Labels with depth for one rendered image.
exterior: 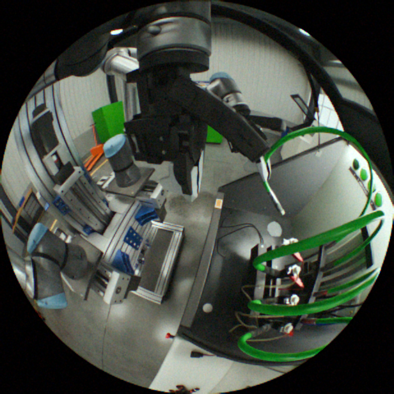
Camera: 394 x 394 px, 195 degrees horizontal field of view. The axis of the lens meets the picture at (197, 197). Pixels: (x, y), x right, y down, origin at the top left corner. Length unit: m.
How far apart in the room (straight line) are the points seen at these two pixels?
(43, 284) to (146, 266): 1.07
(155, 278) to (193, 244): 0.61
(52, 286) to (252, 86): 7.02
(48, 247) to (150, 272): 1.01
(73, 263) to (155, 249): 0.95
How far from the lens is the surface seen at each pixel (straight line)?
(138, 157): 0.16
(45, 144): 0.51
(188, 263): 1.41
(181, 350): 0.49
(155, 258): 1.27
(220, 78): 0.41
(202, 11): 0.16
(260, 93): 6.83
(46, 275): 0.41
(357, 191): 0.59
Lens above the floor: 1.39
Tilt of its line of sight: 49 degrees down
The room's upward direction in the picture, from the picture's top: straight up
